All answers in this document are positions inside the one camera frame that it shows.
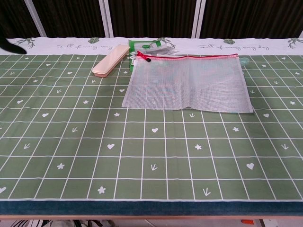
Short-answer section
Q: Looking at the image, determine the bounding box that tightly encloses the clear mesh zipper pouch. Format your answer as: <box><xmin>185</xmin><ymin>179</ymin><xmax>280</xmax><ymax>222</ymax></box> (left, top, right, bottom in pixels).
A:
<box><xmin>121</xmin><ymin>50</ymin><xmax>255</xmax><ymax>114</ymax></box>

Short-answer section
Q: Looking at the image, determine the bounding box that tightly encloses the clear plastic packet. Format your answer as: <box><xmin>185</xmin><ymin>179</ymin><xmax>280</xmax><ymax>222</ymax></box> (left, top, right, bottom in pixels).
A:
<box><xmin>138</xmin><ymin>46</ymin><xmax>179</xmax><ymax>57</ymax></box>

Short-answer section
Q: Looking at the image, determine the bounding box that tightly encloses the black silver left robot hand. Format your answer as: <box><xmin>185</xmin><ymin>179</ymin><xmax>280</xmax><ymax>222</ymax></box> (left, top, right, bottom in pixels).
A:
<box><xmin>0</xmin><ymin>23</ymin><xmax>27</xmax><ymax>55</ymax></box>

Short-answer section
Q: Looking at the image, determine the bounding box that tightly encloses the green wet wipes packet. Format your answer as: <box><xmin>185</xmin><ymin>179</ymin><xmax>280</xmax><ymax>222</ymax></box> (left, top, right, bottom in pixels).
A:
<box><xmin>128</xmin><ymin>39</ymin><xmax>170</xmax><ymax>73</ymax></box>

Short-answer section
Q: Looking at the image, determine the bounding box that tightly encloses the green grid tablecloth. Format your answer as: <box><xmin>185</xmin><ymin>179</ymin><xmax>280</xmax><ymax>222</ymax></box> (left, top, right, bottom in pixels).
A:
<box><xmin>0</xmin><ymin>37</ymin><xmax>303</xmax><ymax>216</ymax></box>

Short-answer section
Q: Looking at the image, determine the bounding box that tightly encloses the beige oblong case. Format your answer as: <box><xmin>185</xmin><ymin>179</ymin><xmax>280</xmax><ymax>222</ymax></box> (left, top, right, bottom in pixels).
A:
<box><xmin>92</xmin><ymin>45</ymin><xmax>130</xmax><ymax>78</ymax></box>

